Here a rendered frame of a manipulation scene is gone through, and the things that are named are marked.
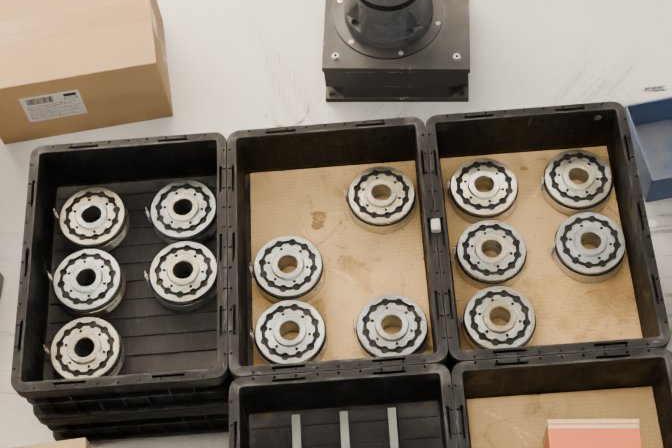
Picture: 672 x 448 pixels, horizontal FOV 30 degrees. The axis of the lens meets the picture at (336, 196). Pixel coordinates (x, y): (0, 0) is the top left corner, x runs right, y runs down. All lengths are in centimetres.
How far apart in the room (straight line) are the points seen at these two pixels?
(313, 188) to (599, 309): 47
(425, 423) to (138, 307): 46
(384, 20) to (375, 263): 43
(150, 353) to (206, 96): 56
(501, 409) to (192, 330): 46
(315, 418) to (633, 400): 45
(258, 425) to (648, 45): 99
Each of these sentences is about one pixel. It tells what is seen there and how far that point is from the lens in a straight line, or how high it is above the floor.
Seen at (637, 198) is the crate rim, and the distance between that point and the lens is 184.
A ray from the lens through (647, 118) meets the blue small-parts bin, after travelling 217.
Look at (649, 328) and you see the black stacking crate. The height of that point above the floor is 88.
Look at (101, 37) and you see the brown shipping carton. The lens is 214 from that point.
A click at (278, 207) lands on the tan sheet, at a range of 193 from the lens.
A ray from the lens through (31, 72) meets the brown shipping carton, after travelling 213.
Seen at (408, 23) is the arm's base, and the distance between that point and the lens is 211.
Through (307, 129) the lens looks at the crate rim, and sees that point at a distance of 188.
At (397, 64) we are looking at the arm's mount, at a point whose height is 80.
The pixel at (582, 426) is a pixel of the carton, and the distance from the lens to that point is 171.
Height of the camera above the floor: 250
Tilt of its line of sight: 60 degrees down
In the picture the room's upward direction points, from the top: 7 degrees counter-clockwise
